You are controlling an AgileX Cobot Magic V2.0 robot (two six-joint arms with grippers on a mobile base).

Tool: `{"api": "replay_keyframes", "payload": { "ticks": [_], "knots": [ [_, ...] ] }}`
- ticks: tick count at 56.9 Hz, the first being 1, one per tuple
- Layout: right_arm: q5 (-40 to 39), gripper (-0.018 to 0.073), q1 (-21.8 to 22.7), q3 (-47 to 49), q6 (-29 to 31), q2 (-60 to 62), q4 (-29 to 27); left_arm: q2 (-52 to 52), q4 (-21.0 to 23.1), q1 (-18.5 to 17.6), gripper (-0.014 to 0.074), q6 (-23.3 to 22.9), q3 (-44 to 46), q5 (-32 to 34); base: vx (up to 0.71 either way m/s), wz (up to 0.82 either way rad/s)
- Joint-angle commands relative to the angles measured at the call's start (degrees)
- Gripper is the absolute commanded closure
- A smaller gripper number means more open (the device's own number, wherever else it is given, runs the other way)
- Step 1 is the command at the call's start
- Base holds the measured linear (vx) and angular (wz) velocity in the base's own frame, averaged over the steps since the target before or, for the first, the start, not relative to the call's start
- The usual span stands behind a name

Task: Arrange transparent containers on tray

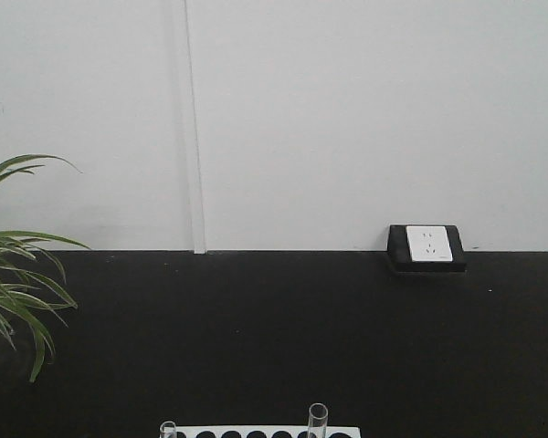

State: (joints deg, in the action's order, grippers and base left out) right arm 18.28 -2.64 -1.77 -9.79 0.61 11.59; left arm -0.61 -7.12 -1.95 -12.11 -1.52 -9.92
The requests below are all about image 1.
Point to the tall clear test tube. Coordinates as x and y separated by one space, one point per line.
317 420

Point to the short clear test tube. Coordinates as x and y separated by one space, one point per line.
167 429

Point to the white test tube rack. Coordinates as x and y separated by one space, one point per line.
242 431

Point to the white wall cable duct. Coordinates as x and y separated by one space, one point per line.
194 177

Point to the white wall socket black frame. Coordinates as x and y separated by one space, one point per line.
425 249

